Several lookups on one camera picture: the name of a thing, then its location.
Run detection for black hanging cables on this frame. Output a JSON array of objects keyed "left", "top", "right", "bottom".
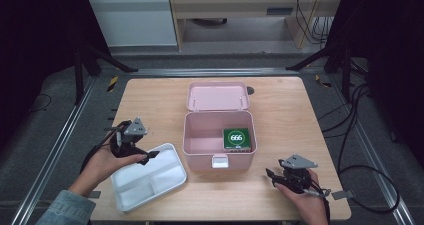
[{"left": 295, "top": 0, "right": 335, "bottom": 47}]

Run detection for black floor cable bundle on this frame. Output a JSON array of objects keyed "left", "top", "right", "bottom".
[{"left": 317, "top": 81, "right": 373, "bottom": 173}]

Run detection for white divided tray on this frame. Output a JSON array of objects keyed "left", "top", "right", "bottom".
[{"left": 110, "top": 142, "right": 188, "bottom": 213}]

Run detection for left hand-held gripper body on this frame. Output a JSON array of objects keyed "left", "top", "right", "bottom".
[{"left": 103, "top": 117, "right": 149, "bottom": 159}]

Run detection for light wooden desk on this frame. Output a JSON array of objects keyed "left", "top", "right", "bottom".
[{"left": 168, "top": 0, "right": 344, "bottom": 50}]

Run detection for person's left hand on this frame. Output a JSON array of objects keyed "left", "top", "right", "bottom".
[{"left": 68, "top": 144, "right": 148, "bottom": 197}]

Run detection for white cabinet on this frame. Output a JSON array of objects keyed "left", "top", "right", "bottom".
[{"left": 87, "top": 0, "right": 179, "bottom": 48}]

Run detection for yellow black striped tape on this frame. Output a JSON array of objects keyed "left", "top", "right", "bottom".
[
  {"left": 314, "top": 73, "right": 333, "bottom": 89},
  {"left": 106, "top": 75, "right": 120, "bottom": 93}
]

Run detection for black tripod stand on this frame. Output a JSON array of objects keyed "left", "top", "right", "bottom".
[
  {"left": 73, "top": 41, "right": 140, "bottom": 106},
  {"left": 285, "top": 39, "right": 369, "bottom": 103}
]

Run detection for aluminium floor rail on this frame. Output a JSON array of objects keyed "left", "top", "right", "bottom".
[
  {"left": 10, "top": 76, "right": 98, "bottom": 225},
  {"left": 328, "top": 74, "right": 417, "bottom": 225},
  {"left": 127, "top": 67, "right": 300, "bottom": 78}
]

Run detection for green square box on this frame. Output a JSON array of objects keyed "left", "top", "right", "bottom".
[{"left": 222, "top": 127, "right": 252, "bottom": 153}]

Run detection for person's right hand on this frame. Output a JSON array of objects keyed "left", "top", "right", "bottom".
[{"left": 274, "top": 169, "right": 330, "bottom": 221}]

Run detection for pink storage box with lid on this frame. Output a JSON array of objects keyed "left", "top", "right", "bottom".
[{"left": 181, "top": 81, "right": 258, "bottom": 172}]

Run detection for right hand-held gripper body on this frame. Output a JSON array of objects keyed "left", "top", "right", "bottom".
[{"left": 277, "top": 153, "right": 319, "bottom": 195}]

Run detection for black looped floor cable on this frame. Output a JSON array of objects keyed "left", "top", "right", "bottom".
[{"left": 337, "top": 164, "right": 401, "bottom": 215}]

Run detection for right hand-held gripper black cable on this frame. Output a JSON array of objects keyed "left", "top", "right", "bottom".
[{"left": 309, "top": 179, "right": 332, "bottom": 225}]

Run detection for thin black floor cable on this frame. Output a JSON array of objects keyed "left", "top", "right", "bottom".
[{"left": 27, "top": 92, "right": 53, "bottom": 115}]

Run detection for hand-held gripper black cable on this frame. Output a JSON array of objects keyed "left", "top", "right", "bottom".
[
  {"left": 309, "top": 179, "right": 332, "bottom": 225},
  {"left": 79, "top": 126, "right": 123, "bottom": 174}
]

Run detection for left hand-held gripper black cable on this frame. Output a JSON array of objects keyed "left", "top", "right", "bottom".
[{"left": 79, "top": 126, "right": 123, "bottom": 174}]

